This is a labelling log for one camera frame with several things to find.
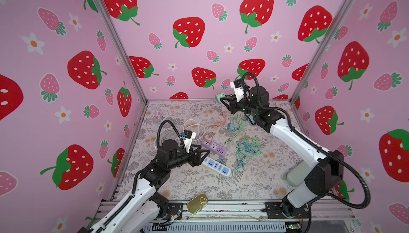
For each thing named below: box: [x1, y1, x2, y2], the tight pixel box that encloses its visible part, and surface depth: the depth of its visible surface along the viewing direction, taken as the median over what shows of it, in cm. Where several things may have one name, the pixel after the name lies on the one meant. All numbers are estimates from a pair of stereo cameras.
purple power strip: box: [201, 139, 227, 157], surface depth 95 cm
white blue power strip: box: [202, 156, 232, 178], surface depth 87 cm
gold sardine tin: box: [186, 193, 209, 214], surface depth 74 cm
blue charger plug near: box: [227, 122, 238, 131], surface depth 106 cm
